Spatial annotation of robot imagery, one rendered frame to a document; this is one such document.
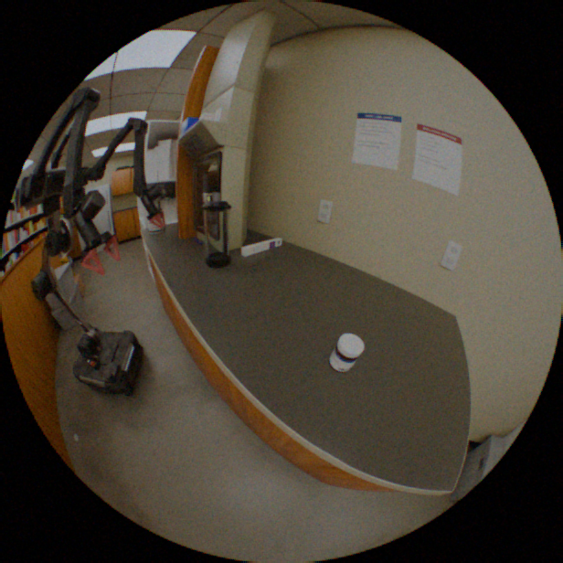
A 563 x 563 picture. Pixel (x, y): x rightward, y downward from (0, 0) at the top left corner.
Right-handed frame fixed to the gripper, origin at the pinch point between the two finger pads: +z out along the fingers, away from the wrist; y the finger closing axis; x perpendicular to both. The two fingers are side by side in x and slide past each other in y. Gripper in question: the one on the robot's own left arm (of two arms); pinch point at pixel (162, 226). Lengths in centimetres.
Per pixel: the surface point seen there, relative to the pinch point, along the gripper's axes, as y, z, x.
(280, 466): -102, 115, 8
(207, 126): -24, -25, -45
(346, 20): -30, -101, -150
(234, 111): -18, -29, -58
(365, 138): -32, 0, -106
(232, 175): -17.2, -2.1, -45.9
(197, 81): 9, -74, -54
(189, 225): 10.4, 9.1, -10.5
